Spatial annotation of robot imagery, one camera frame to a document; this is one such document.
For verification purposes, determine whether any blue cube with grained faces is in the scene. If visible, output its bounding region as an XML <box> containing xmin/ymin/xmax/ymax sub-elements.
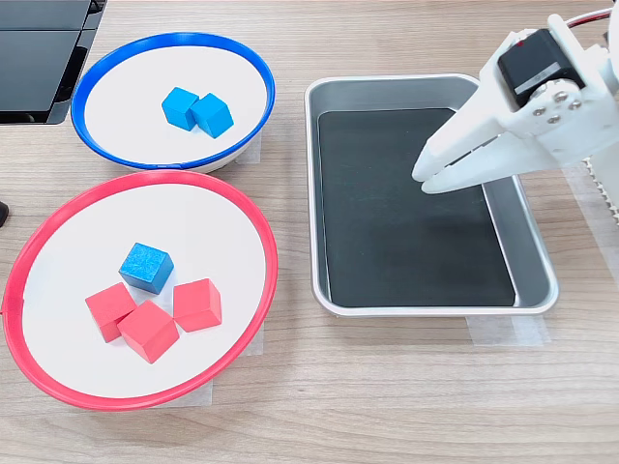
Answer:
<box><xmin>118</xmin><ymin>242</ymin><xmax>175</xmax><ymax>295</ymax></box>

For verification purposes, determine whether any clear tape strip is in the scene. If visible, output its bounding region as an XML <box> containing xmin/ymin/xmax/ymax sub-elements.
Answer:
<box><xmin>144</xmin><ymin>374</ymin><xmax>215</xmax><ymax>408</ymax></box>
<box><xmin>465</xmin><ymin>312</ymin><xmax>552</xmax><ymax>347</ymax></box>
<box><xmin>555</xmin><ymin>161</ymin><xmax>619</xmax><ymax>272</ymax></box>

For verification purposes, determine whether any steel tray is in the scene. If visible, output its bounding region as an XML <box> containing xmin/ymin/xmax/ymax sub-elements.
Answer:
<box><xmin>304</xmin><ymin>72</ymin><xmax>561</xmax><ymax>319</ymax></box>

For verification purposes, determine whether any black tray mat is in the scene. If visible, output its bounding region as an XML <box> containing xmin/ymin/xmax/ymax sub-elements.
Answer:
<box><xmin>317</xmin><ymin>107</ymin><xmax>517</xmax><ymax>309</ymax></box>

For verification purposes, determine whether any light blue cube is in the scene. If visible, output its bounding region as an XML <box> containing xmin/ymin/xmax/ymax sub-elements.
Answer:
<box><xmin>161</xmin><ymin>86</ymin><xmax>200</xmax><ymax>131</ymax></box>
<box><xmin>190</xmin><ymin>92</ymin><xmax>235</xmax><ymax>140</ymax></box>

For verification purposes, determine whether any red cube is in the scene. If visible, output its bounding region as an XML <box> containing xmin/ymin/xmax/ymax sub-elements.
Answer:
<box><xmin>172</xmin><ymin>277</ymin><xmax>223</xmax><ymax>334</ymax></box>
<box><xmin>84</xmin><ymin>282</ymin><xmax>138</xmax><ymax>344</ymax></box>
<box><xmin>116</xmin><ymin>299</ymin><xmax>181</xmax><ymax>365</ymax></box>

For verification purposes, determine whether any blue-rimmed white plate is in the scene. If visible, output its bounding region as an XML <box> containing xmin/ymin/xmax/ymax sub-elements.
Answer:
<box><xmin>71</xmin><ymin>32</ymin><xmax>277</xmax><ymax>174</ymax></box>

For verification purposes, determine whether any red-rimmed white plate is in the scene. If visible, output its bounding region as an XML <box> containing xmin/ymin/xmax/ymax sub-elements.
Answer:
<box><xmin>1</xmin><ymin>169</ymin><xmax>280</xmax><ymax>412</ymax></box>

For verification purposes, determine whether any black flat device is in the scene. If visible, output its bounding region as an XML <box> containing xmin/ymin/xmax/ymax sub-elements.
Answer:
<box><xmin>0</xmin><ymin>0</ymin><xmax>108</xmax><ymax>126</ymax></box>

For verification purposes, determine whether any red white arm cable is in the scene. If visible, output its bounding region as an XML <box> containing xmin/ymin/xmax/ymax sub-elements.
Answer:
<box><xmin>565</xmin><ymin>7</ymin><xmax>613</xmax><ymax>31</ymax></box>

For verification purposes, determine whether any pale perforated base plate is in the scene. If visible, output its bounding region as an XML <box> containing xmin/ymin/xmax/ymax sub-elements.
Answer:
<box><xmin>579</xmin><ymin>157</ymin><xmax>619</xmax><ymax>227</ymax></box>

